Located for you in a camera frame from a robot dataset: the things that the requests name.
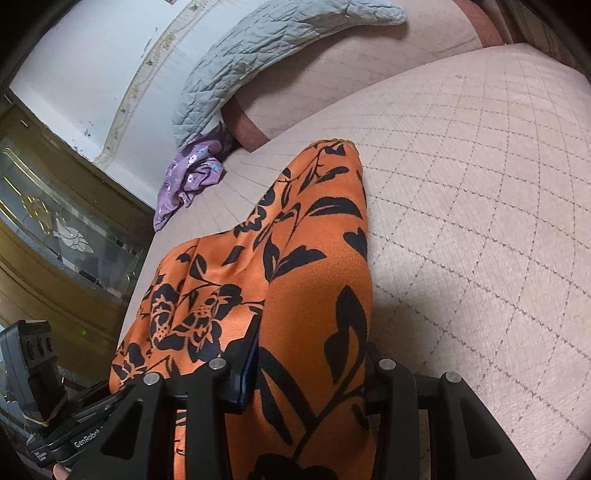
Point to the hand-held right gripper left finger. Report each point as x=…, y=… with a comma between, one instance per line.
x=250, y=369

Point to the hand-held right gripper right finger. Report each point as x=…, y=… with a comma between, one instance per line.
x=392, y=385

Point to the orange floral garment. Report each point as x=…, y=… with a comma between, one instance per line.
x=304, y=277

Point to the wooden cabinet with glass door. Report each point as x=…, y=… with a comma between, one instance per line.
x=51, y=221

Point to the pink quilted sofa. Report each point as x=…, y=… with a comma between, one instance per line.
x=471, y=207

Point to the purple floral cloth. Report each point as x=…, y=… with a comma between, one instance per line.
x=189, y=180

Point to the grey quilted pillow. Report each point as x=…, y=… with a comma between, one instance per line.
x=258, y=55

